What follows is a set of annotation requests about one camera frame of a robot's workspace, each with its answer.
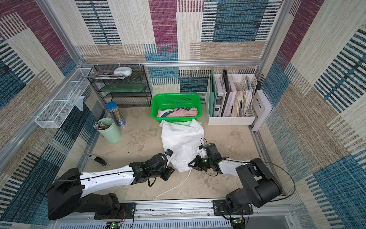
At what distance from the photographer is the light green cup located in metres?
0.91

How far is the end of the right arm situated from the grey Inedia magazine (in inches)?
16.9

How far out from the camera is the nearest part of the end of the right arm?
69 cm

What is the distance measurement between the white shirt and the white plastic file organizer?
0.14 metres

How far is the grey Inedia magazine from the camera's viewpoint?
91 cm

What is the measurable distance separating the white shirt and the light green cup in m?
0.30

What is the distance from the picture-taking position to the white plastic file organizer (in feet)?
3.14

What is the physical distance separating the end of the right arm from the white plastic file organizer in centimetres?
31

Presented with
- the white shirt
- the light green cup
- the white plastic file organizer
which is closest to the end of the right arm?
the white shirt

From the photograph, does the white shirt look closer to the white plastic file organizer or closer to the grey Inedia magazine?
the white plastic file organizer

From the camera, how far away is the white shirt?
2.91 feet
